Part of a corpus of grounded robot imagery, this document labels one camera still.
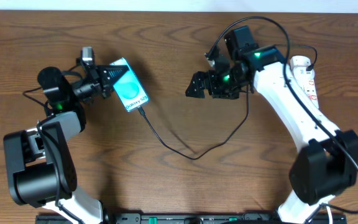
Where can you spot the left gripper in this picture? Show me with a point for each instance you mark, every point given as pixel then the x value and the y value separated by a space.
pixel 97 81

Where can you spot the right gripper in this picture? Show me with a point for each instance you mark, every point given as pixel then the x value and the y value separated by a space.
pixel 199 78

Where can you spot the blue Galaxy smartphone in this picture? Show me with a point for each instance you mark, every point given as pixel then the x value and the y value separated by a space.
pixel 129 89

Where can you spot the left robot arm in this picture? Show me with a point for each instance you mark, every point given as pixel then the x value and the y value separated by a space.
pixel 40 170

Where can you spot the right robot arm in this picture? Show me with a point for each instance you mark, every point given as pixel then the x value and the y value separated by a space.
pixel 327 157

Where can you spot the white power strip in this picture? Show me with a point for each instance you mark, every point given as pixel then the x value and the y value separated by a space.
pixel 303 72

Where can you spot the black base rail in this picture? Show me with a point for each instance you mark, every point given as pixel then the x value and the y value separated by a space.
pixel 252 217

